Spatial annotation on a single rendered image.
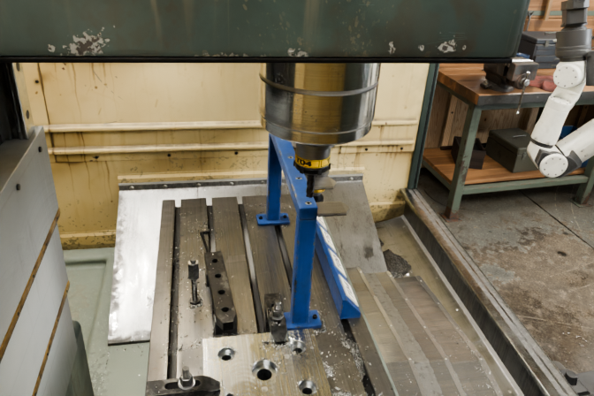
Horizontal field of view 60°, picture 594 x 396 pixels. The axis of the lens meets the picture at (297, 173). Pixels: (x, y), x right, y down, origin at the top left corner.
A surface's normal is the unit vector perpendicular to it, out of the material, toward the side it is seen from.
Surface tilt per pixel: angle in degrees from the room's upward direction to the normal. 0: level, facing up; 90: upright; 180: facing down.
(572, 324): 0
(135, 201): 24
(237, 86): 90
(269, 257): 0
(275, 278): 0
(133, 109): 89
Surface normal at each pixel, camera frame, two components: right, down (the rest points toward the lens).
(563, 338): 0.05, -0.88
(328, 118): 0.11, 0.47
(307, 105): -0.22, 0.44
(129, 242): 0.13, -0.61
